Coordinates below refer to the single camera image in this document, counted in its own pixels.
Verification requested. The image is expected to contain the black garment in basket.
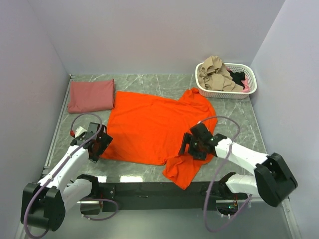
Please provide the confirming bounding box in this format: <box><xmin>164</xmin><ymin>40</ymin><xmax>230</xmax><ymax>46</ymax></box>
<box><xmin>228</xmin><ymin>70</ymin><xmax>246</xmax><ymax>88</ymax></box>

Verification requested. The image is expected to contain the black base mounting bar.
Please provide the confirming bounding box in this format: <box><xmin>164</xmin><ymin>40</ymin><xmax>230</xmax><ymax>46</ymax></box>
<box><xmin>97</xmin><ymin>181</ymin><xmax>247</xmax><ymax>212</ymax></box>

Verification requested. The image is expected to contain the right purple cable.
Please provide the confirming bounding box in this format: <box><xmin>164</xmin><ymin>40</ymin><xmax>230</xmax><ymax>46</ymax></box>
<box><xmin>199</xmin><ymin>116</ymin><xmax>252</xmax><ymax>234</ymax></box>

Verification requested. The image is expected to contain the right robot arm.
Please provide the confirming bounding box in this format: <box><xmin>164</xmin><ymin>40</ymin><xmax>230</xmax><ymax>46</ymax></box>
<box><xmin>179</xmin><ymin>123</ymin><xmax>298</xmax><ymax>207</ymax></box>

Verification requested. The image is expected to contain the orange t-shirt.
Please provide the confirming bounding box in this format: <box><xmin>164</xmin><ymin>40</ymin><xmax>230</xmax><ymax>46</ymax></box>
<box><xmin>101</xmin><ymin>88</ymin><xmax>217</xmax><ymax>190</ymax></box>

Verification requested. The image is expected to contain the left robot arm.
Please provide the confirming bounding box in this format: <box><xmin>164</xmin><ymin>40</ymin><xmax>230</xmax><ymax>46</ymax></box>
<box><xmin>20</xmin><ymin>122</ymin><xmax>112</xmax><ymax>231</ymax></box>

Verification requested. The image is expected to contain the white plastic laundry basket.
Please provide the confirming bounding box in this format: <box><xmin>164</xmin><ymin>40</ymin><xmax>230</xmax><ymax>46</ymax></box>
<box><xmin>194</xmin><ymin>62</ymin><xmax>258</xmax><ymax>100</ymax></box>

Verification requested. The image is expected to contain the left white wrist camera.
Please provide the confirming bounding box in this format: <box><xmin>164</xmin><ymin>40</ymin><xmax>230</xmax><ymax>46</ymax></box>
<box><xmin>69</xmin><ymin>126</ymin><xmax>87</xmax><ymax>138</ymax></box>

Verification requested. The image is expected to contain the pink garment in basket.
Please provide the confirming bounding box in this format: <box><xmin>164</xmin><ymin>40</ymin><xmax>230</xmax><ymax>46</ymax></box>
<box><xmin>242</xmin><ymin>79</ymin><xmax>250</xmax><ymax>93</ymax></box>

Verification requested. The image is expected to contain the beige crumpled t-shirt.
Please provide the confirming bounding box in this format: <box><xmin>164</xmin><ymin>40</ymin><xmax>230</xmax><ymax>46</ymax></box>
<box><xmin>197</xmin><ymin>56</ymin><xmax>243</xmax><ymax>92</ymax></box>

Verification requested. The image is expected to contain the folded pink t-shirt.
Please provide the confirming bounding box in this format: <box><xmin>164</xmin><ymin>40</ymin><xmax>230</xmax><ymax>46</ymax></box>
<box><xmin>67</xmin><ymin>79</ymin><xmax>115</xmax><ymax>114</ymax></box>

